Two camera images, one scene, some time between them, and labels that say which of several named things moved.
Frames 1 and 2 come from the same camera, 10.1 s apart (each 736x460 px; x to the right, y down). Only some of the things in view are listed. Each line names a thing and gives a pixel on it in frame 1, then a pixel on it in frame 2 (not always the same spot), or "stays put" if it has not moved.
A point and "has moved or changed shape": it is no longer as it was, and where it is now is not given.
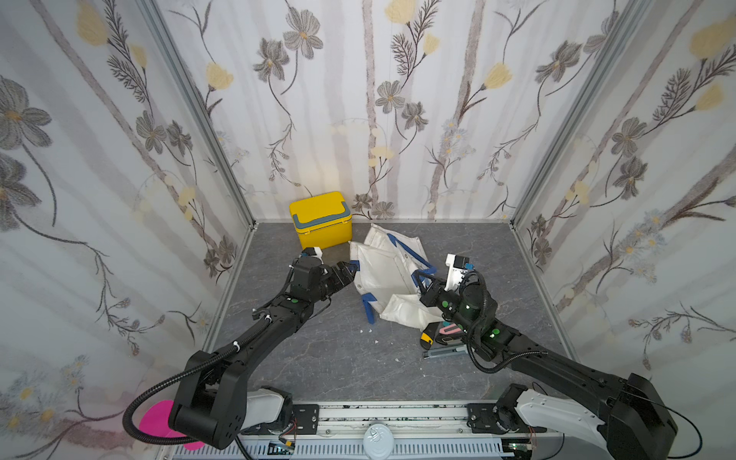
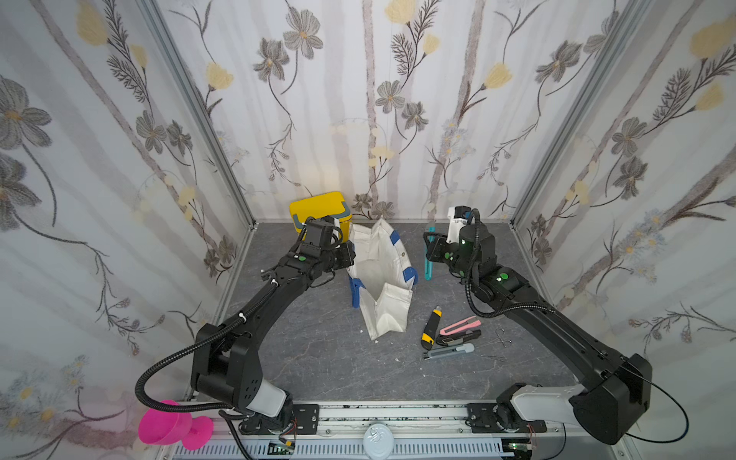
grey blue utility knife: x=445 y=352 stays put
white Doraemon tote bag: x=387 y=278 has moved or changed shape
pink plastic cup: x=154 y=422 stays put
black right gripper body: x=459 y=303 → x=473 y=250
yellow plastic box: x=323 y=220 stays put
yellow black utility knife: x=426 y=337 stays put
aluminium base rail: x=369 y=431 stays put
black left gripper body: x=329 y=284 → x=336 y=258
